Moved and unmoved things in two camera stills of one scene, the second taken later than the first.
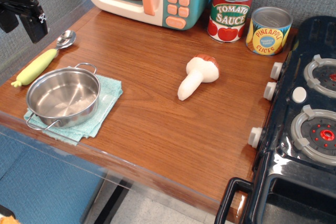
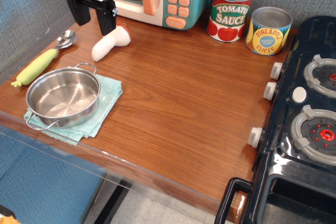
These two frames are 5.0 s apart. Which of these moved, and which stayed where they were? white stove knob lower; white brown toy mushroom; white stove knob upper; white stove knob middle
Moved: white brown toy mushroom
Stayed: white stove knob middle; white stove knob upper; white stove knob lower
